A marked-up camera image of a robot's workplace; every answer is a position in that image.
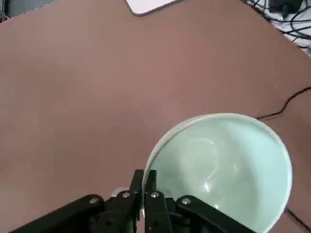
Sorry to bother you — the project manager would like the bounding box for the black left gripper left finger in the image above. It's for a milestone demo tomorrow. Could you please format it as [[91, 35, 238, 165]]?
[[9, 169, 144, 233]]

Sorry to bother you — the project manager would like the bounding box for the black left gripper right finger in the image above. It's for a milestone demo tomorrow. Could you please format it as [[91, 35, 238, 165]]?
[[144, 170, 251, 233]]

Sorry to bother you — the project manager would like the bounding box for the small green bowl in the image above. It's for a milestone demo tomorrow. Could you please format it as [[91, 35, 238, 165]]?
[[143, 113, 294, 233]]

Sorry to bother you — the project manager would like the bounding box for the black lamp cable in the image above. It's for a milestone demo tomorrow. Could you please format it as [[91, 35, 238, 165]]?
[[255, 87, 311, 231]]

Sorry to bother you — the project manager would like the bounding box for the white cutting board grey handle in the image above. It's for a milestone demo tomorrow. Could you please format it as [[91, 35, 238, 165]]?
[[126, 0, 183, 17]]

